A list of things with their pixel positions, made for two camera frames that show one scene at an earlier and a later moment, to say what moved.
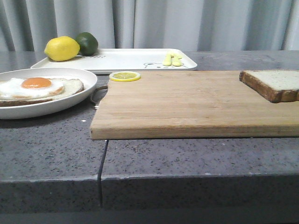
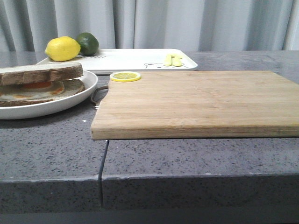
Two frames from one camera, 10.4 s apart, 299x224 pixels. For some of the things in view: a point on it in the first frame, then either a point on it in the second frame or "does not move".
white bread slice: (276, 86) to (38, 73)
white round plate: (41, 108) does not move
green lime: (88, 43) does not move
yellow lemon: (62, 48) does not move
